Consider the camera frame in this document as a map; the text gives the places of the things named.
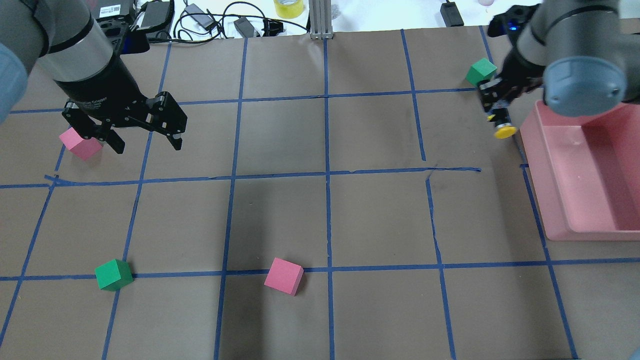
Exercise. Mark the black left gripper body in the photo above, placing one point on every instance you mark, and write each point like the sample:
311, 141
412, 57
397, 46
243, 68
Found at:
101, 88

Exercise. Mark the yellow push button switch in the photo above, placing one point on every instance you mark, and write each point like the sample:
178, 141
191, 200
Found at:
499, 117

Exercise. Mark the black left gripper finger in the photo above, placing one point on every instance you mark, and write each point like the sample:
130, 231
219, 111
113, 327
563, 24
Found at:
174, 136
115, 142

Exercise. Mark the green cube on gridline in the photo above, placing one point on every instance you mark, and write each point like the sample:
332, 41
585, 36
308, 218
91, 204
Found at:
113, 275

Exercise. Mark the black power brick top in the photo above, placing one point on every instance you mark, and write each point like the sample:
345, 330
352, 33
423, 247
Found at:
450, 14

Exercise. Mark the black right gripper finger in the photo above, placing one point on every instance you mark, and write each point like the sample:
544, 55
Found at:
490, 94

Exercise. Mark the aluminium frame post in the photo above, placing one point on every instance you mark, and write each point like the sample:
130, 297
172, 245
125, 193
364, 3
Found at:
320, 19

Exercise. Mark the pink cube near base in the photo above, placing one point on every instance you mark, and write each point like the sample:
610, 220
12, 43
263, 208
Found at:
284, 276

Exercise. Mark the pink cube front left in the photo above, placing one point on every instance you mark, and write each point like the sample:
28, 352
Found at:
81, 147

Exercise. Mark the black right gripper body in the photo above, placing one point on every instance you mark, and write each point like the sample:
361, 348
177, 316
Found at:
517, 74

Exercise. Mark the yellow tape roll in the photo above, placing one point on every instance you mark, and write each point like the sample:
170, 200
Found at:
289, 9

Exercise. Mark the pink plastic bin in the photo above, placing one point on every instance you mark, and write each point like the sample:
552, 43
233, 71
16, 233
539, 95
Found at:
586, 172

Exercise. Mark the black power adapter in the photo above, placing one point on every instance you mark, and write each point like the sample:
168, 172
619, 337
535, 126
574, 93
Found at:
156, 15

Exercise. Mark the grey usb hub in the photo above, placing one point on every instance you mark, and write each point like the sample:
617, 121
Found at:
200, 17

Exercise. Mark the green cube far corner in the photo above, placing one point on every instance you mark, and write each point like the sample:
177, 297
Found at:
483, 69

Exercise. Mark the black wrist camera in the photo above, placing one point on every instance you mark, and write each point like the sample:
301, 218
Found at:
512, 22

